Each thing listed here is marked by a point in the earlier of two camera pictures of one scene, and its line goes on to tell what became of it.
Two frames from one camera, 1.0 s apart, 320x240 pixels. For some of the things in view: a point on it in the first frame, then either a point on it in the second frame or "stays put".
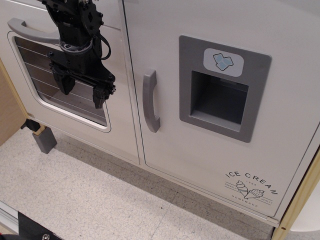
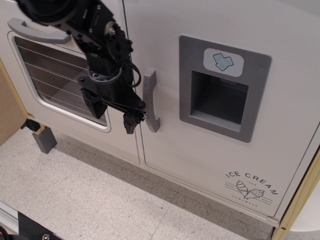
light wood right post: [303, 194] stays put
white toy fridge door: [227, 94] stays put
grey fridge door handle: [153, 122] stays put
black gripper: [87, 66] → [112, 83]
